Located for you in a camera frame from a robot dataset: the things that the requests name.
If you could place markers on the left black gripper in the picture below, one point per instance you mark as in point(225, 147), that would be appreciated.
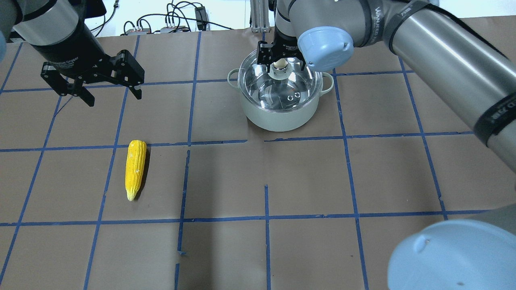
point(69, 57)

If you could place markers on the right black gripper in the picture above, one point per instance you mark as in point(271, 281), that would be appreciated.
point(287, 46)

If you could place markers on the glass pot lid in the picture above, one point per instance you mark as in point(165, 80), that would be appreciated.
point(280, 90)

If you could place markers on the pale green cooking pot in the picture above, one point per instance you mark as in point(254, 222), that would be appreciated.
point(285, 121)

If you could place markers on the yellow corn cob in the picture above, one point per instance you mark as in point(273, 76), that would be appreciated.
point(134, 168)

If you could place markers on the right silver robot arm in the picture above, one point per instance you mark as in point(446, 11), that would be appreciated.
point(468, 73)

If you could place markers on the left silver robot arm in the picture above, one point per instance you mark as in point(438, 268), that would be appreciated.
point(56, 29)

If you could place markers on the small circuit board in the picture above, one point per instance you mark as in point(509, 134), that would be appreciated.
point(138, 31)
point(174, 29)

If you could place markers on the black power adapter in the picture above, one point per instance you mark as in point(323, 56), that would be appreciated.
point(201, 18)

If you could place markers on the aluminium frame post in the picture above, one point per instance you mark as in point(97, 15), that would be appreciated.
point(259, 14)

